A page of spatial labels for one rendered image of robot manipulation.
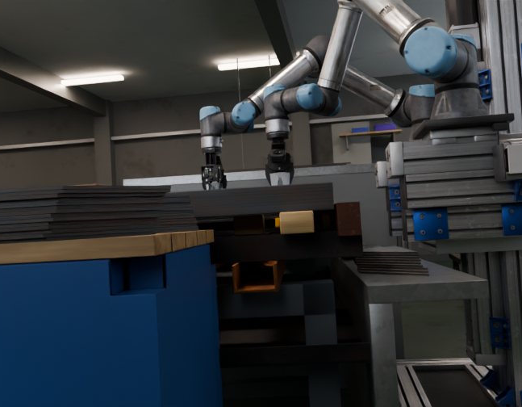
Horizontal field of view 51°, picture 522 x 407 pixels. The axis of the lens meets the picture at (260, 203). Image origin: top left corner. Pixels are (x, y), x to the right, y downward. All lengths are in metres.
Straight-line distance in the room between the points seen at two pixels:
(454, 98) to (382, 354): 0.81
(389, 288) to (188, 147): 9.11
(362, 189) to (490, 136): 1.17
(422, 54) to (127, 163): 9.10
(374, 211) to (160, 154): 7.76
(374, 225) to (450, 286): 1.67
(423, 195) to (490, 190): 0.17
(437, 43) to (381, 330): 0.76
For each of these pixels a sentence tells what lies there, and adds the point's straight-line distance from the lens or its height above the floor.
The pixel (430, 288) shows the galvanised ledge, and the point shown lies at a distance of 0.97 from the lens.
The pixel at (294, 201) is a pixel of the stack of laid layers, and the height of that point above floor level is 0.83.
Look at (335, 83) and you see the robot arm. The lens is 1.77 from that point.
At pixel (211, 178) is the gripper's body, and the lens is 1.94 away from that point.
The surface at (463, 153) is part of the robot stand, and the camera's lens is 1.53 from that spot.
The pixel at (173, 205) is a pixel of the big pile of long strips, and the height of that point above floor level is 0.83.
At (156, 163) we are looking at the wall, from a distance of 10.12.
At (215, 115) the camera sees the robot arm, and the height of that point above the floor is 1.19.
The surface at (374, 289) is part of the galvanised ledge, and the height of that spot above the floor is 0.67.
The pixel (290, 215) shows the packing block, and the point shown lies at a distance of 0.97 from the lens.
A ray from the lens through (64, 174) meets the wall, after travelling 10.81.
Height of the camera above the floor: 0.80
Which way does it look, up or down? 2 degrees up
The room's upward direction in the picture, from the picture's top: 3 degrees counter-clockwise
